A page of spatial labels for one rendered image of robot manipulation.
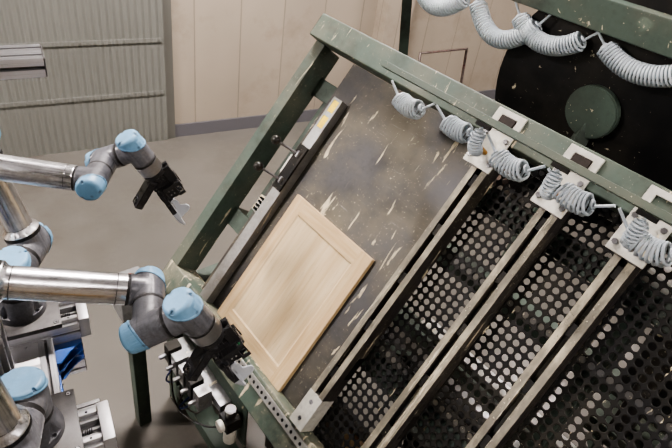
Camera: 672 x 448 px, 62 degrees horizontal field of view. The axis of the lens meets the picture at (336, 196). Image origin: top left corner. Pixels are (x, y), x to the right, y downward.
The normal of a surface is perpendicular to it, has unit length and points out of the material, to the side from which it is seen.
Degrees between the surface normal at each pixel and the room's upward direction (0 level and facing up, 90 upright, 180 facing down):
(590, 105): 90
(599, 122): 90
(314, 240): 53
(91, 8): 90
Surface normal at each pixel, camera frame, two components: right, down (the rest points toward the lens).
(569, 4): -0.78, 0.26
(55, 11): 0.47, 0.55
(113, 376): 0.13, -0.82
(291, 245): -0.55, -0.28
